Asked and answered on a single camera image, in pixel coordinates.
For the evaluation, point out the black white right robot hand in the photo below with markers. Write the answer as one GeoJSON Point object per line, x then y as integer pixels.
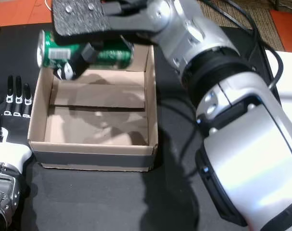
{"type": "Point", "coordinates": [68, 69]}

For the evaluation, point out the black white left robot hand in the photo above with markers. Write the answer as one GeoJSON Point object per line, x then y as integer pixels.
{"type": "Point", "coordinates": [8, 130]}

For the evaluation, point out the green drink can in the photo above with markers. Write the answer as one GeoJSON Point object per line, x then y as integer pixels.
{"type": "Point", "coordinates": [112, 56]}

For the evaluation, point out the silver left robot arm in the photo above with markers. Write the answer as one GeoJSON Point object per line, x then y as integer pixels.
{"type": "Point", "coordinates": [3, 197]}

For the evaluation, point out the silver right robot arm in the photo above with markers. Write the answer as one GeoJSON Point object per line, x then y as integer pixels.
{"type": "Point", "coordinates": [244, 144]}

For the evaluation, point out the open cardboard box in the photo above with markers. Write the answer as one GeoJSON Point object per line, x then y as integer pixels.
{"type": "Point", "coordinates": [92, 158]}

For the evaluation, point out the orange floor mat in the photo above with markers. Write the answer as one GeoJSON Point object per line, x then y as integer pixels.
{"type": "Point", "coordinates": [18, 14]}
{"type": "Point", "coordinates": [288, 31]}

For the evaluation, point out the white side table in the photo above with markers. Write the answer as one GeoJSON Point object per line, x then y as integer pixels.
{"type": "Point", "coordinates": [290, 79]}

